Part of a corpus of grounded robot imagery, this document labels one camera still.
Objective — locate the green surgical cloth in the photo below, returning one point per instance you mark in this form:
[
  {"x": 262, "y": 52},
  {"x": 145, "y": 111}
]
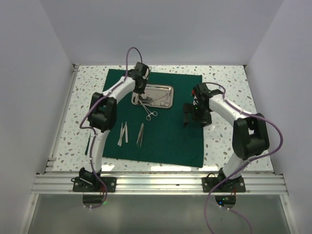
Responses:
[{"x": 165, "y": 139}]

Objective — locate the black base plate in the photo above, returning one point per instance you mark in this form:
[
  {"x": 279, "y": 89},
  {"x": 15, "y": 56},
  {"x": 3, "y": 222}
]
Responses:
[
  {"x": 107, "y": 184},
  {"x": 229, "y": 186}
]

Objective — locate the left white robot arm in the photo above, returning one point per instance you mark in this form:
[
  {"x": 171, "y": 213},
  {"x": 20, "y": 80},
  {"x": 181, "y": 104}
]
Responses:
[{"x": 101, "y": 119}]

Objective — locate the steel hemostat clamp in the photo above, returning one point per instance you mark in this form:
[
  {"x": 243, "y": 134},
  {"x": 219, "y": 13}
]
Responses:
[{"x": 149, "y": 113}]

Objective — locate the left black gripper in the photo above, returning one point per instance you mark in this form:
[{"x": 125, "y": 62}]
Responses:
[{"x": 141, "y": 91}]

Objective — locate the aluminium mounting rail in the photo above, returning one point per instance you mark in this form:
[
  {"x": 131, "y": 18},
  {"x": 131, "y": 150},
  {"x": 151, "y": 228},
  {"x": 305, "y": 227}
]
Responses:
[{"x": 160, "y": 183}]

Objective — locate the steel instrument tray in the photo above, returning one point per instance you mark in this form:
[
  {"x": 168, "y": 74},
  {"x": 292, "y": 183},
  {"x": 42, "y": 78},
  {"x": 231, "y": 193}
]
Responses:
[{"x": 154, "y": 91}]

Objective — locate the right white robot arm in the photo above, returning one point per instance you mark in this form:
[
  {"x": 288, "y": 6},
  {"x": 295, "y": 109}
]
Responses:
[{"x": 250, "y": 136}]

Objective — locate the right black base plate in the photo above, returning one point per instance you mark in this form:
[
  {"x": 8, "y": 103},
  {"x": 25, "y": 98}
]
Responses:
[{"x": 229, "y": 186}]

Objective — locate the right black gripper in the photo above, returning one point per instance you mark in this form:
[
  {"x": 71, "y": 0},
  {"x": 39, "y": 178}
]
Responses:
[{"x": 205, "y": 120}]

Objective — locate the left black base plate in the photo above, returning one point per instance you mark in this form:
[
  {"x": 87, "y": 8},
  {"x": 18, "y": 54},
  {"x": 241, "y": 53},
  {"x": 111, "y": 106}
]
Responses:
[{"x": 107, "y": 184}]

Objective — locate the steel surgical scissors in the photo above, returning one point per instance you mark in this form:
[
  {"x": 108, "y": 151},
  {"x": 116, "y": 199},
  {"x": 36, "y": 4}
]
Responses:
[{"x": 162, "y": 100}]

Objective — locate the pointed steel tweezers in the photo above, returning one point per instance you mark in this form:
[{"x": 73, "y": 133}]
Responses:
[{"x": 140, "y": 136}]

